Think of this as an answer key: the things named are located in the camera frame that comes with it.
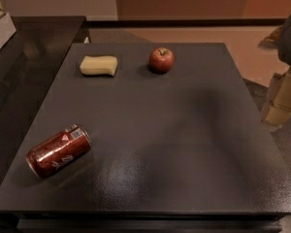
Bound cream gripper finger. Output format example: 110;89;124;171
261;68;291;126

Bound red coke can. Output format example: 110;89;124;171
25;124;91;179

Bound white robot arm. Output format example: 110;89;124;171
261;15;291;126

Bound red apple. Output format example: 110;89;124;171
148;48;175;74

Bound yellow sponge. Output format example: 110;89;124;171
80;55;117;77

